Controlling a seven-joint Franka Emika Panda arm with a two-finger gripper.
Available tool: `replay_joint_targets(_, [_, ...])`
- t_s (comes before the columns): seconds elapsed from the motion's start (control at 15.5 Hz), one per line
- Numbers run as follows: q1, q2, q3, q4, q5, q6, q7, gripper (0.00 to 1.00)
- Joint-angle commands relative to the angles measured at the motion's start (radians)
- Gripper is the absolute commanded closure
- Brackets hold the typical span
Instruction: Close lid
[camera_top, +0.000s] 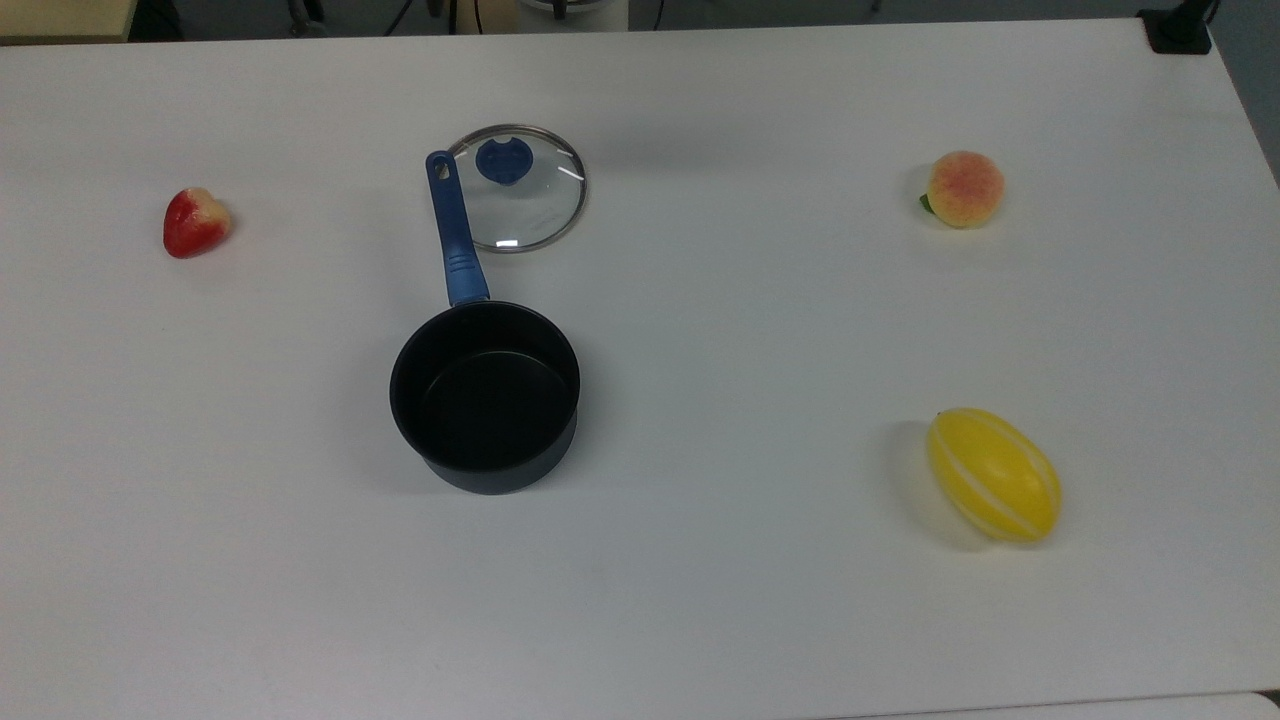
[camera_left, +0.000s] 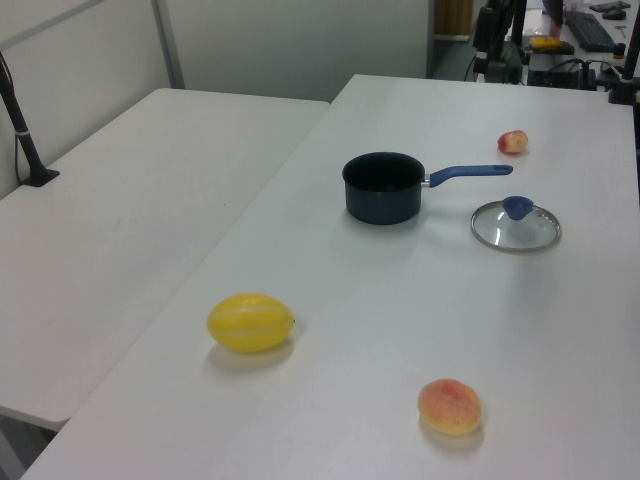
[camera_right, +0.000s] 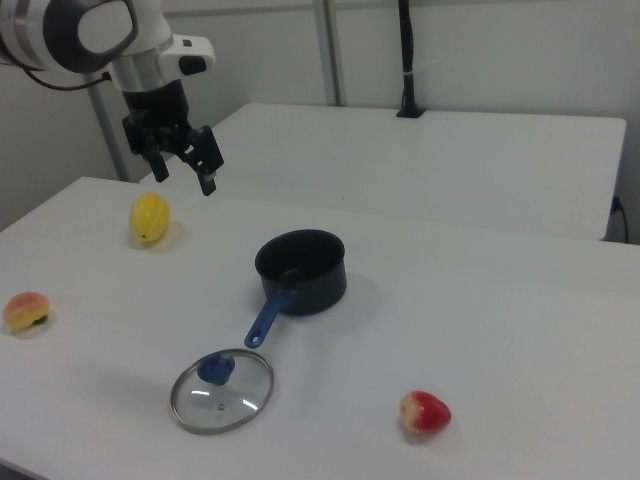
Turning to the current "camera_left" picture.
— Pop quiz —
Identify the black keyboard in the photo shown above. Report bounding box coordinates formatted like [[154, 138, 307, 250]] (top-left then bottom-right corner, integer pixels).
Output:
[[566, 11, 614, 50]]

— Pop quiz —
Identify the orange pink toy peach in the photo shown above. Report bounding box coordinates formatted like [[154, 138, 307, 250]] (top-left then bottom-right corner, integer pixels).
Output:
[[417, 378, 483, 437]]

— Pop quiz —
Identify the black clamped pole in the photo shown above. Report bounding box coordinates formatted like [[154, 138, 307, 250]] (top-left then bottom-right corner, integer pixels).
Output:
[[606, 0, 640, 106]]

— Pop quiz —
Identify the white side table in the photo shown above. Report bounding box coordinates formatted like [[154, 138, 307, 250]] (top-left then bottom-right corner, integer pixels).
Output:
[[0, 87, 332, 433]]

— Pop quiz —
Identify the brown wooden cabinet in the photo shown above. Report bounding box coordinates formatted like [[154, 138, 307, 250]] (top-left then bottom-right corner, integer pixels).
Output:
[[433, 0, 474, 40]]

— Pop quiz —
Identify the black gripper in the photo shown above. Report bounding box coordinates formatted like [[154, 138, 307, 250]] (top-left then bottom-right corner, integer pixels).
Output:
[[473, 5, 502, 76]]

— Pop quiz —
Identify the black camera pole with base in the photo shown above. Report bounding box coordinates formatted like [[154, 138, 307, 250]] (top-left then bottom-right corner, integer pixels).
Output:
[[0, 49, 61, 188]]

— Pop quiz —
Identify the yellow striped toy melon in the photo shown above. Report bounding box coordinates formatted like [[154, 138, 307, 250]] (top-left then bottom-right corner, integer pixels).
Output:
[[206, 293, 296, 355]]

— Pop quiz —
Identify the thin black upright pole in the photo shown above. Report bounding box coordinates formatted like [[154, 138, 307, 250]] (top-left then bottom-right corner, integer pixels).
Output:
[[509, 0, 527, 51]]

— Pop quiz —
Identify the black equipment box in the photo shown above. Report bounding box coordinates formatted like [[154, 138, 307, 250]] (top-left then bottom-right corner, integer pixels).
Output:
[[487, 42, 524, 84]]

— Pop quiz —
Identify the black box with cables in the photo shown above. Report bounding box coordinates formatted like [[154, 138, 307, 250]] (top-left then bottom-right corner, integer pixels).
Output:
[[526, 58, 601, 92]]

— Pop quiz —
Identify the glass lid with blue knob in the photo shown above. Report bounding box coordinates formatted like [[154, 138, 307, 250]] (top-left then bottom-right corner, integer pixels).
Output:
[[469, 195, 563, 255]]

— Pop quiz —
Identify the dark saucepan with blue handle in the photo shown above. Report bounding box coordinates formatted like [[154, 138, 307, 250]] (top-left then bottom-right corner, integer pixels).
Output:
[[341, 151, 514, 226]]

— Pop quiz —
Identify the grey partition post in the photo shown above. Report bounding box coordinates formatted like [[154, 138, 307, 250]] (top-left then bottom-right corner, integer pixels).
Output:
[[151, 0, 187, 91]]

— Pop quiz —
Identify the yellow object on black tray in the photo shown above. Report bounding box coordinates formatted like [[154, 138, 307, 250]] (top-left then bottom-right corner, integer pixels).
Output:
[[524, 35, 574, 56]]

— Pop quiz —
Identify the red strawberry-like toy fruit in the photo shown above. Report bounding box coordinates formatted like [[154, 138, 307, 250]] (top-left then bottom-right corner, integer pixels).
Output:
[[496, 130, 530, 155]]

